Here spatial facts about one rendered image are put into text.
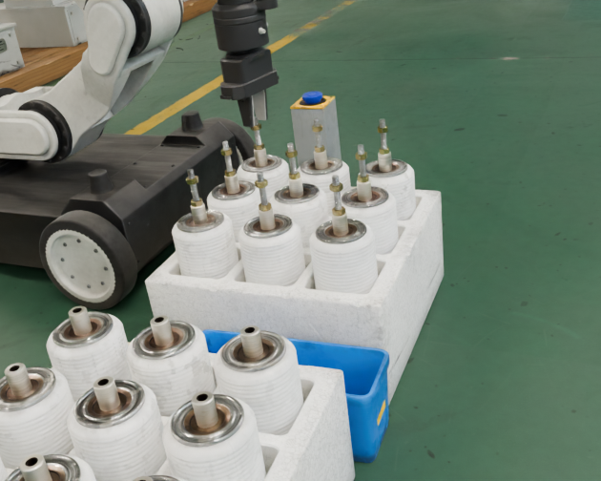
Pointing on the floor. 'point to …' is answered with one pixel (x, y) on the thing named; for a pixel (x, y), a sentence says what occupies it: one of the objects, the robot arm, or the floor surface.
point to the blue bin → (362, 449)
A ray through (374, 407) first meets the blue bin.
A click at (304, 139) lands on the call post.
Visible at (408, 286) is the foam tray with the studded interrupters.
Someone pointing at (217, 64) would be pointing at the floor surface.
